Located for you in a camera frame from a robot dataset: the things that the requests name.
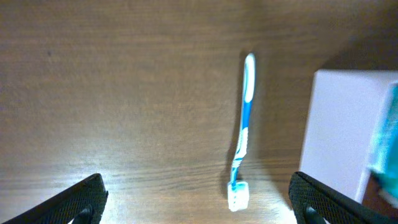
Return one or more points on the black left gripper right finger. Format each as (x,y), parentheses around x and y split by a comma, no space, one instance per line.
(314,202)

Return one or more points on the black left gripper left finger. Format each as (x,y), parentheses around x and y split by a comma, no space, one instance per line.
(83,202)

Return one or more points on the blue Listerine mouthwash bottle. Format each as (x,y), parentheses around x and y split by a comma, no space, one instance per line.
(383,161)

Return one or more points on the blue white toothbrush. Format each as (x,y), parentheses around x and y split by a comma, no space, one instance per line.
(238,190)

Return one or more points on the pink open box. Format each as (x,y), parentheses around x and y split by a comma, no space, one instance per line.
(346,110)

